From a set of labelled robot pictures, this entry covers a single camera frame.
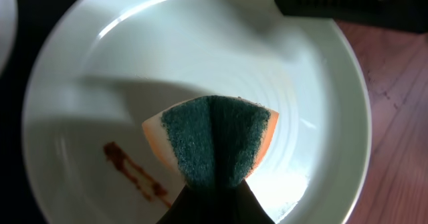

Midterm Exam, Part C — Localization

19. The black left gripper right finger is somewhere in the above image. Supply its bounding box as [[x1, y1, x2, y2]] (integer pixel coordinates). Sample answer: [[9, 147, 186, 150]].
[[215, 181, 274, 224]]

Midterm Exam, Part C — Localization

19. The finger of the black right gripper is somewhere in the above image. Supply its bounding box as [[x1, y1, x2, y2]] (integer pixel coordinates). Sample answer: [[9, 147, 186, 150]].
[[274, 0, 427, 33]]

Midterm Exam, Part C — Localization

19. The yellow green scrub sponge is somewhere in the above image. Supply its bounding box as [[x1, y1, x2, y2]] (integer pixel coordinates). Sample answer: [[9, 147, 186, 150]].
[[142, 96, 279, 191]]

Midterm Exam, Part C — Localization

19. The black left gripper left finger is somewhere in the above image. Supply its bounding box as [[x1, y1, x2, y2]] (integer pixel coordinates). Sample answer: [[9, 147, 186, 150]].
[[156, 186, 213, 224]]

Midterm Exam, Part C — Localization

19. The round black tray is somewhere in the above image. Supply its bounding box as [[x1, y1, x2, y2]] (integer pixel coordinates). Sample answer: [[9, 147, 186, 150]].
[[1, 0, 77, 223]]

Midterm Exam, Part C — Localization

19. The mint green plate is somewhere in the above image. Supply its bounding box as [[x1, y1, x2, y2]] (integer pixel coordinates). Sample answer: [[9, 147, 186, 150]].
[[23, 0, 371, 223], [0, 0, 18, 73]]

